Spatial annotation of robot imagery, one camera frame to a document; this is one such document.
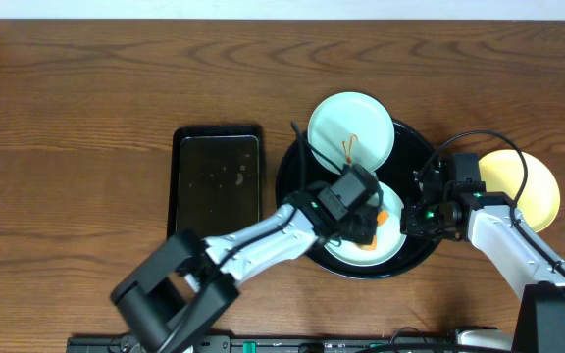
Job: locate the orange sponge with green pad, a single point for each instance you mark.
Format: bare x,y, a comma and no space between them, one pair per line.
382,217

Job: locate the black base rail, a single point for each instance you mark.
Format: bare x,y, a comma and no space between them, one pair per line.
488,337

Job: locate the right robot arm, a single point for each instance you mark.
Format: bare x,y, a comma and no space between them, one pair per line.
492,224

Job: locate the round black serving tray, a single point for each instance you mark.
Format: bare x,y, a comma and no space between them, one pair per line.
409,153

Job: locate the pale green plate with sauce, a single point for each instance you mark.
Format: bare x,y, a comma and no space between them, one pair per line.
390,238

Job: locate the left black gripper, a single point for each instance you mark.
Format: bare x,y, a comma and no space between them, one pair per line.
362,221

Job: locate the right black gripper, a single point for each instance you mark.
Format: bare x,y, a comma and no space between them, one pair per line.
410,225

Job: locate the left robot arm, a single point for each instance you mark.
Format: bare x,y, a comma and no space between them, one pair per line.
175,295

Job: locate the light blue plate with sauce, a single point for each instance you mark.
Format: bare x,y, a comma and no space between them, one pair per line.
351,128

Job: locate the black rectangular water tray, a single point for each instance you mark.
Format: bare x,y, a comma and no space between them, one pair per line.
217,174

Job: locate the yellow plate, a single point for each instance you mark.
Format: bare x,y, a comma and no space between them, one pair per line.
502,170

